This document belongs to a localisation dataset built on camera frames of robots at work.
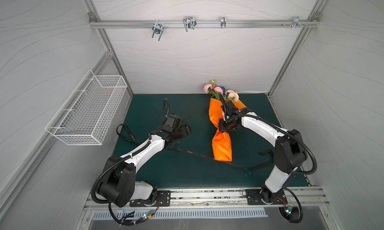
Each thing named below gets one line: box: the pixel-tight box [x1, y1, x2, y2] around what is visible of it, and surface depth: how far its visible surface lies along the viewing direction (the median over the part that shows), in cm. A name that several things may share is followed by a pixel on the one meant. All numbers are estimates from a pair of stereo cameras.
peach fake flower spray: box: [225, 90, 240, 102], surface depth 103 cm
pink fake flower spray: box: [203, 80, 219, 100], surface depth 106 cm
